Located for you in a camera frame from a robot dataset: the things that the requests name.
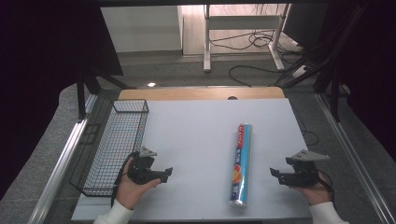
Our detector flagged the person's left hand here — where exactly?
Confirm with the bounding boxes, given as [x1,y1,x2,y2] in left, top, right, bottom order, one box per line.
[115,156,162,211]

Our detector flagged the black floor cables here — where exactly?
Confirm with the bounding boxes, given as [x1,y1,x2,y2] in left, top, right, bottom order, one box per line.
[208,29,304,88]

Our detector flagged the dark curtain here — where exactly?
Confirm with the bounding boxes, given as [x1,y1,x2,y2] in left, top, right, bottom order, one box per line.
[0,0,124,200]
[314,0,396,154]

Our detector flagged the black wire basket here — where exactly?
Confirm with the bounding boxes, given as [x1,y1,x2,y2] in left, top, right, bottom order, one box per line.
[68,98,150,198]

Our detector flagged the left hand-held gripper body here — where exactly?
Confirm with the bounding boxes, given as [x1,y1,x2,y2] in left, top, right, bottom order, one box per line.
[126,146,166,186]

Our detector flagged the thin black floor cable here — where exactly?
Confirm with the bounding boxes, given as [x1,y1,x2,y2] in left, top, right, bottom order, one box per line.
[289,101,320,147]

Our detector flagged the white cabinet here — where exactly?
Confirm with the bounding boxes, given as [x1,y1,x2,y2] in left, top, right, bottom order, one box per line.
[100,5,184,54]

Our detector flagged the black metal stand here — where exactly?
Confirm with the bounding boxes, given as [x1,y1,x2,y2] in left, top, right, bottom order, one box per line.
[75,65,137,121]
[281,3,368,123]

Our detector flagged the aluminium rail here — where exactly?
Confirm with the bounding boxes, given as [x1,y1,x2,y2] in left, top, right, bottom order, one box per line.
[315,92,396,224]
[35,93,99,224]

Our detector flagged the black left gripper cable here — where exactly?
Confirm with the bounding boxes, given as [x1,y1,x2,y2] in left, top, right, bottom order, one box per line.
[109,151,139,208]

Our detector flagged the blue cling film roll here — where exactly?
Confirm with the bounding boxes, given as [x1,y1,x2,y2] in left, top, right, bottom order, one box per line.
[228,122,253,210]

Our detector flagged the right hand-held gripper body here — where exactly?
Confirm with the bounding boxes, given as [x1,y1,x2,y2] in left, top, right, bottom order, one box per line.
[280,148,331,189]

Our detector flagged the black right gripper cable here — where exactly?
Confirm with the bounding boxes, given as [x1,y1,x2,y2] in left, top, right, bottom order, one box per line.
[317,169,336,203]

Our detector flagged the white table mat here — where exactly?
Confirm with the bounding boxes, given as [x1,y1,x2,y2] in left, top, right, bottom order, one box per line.
[71,97,313,222]

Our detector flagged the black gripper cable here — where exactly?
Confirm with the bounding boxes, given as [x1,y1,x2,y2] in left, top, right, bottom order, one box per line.
[317,169,336,203]
[109,151,139,208]

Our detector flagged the white power strip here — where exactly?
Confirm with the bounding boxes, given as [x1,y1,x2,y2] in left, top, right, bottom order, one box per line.
[291,64,310,79]

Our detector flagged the white metal desk frame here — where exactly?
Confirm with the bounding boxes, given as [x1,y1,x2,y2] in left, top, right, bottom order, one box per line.
[203,3,292,74]

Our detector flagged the person's right hand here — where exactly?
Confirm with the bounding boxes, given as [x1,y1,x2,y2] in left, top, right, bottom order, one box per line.
[290,172,332,206]

